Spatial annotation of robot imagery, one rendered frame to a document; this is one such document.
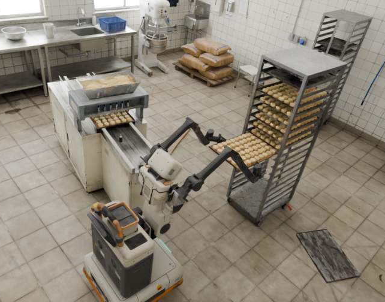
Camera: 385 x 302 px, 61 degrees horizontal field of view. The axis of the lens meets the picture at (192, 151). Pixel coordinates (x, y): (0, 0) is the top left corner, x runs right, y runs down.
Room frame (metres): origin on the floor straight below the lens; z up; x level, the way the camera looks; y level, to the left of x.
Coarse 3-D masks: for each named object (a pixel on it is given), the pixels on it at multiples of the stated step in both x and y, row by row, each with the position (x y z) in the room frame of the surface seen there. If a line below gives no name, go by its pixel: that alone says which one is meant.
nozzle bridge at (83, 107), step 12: (72, 96) 2.76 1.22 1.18; (84, 96) 2.79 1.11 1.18; (108, 96) 2.87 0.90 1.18; (120, 96) 2.90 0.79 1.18; (132, 96) 2.94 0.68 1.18; (144, 96) 3.01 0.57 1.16; (72, 108) 2.79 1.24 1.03; (84, 108) 2.63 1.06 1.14; (96, 108) 2.79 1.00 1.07; (108, 108) 2.86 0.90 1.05; (120, 108) 2.90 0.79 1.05; (132, 108) 2.97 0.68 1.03
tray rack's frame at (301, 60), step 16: (304, 48) 3.24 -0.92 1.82; (288, 64) 2.71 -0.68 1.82; (304, 64) 2.77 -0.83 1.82; (320, 64) 2.83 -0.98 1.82; (336, 64) 2.90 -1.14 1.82; (336, 80) 2.97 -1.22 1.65; (320, 128) 2.96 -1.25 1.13; (304, 160) 2.97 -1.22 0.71; (240, 192) 2.92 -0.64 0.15; (256, 192) 2.96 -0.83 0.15; (240, 208) 2.69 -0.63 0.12; (256, 208) 2.70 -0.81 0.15; (272, 208) 2.74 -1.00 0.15
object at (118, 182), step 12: (132, 132) 2.81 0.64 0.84; (108, 144) 2.56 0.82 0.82; (120, 144) 2.57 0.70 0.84; (132, 144) 2.60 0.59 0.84; (108, 156) 2.57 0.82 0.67; (132, 156) 2.41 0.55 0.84; (144, 156) 2.44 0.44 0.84; (108, 168) 2.57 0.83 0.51; (120, 168) 2.33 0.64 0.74; (108, 180) 2.58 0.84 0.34; (120, 180) 2.33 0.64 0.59; (132, 180) 2.20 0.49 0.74; (108, 192) 2.60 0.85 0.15; (120, 192) 2.34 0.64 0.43; (132, 192) 2.20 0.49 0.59; (132, 204) 2.20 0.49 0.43
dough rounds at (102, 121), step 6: (108, 114) 2.95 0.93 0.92; (114, 114) 2.97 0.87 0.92; (120, 114) 2.99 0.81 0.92; (126, 114) 3.01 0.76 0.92; (96, 120) 2.81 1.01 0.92; (102, 120) 2.82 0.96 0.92; (108, 120) 2.85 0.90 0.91; (114, 120) 2.88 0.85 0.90; (120, 120) 2.87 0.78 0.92; (126, 120) 2.91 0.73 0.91; (132, 120) 2.94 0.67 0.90; (102, 126) 2.73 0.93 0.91
